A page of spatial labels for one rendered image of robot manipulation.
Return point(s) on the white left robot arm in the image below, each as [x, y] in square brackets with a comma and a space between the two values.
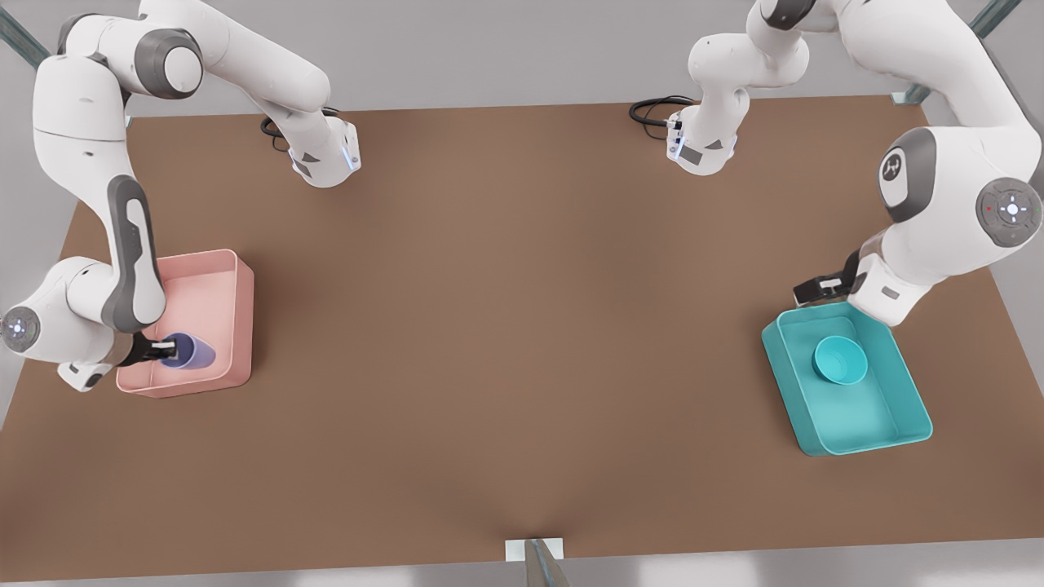
[954, 163]

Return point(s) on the silver frame post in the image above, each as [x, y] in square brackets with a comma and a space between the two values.
[983, 24]
[538, 562]
[20, 37]

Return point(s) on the teal bowl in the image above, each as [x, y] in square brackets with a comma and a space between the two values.
[840, 360]

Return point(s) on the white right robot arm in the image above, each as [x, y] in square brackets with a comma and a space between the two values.
[90, 122]

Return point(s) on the teal box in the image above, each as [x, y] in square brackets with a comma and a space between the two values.
[864, 416]

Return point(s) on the purple cup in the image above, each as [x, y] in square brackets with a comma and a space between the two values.
[192, 351]

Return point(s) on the pink box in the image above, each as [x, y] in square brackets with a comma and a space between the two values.
[208, 310]

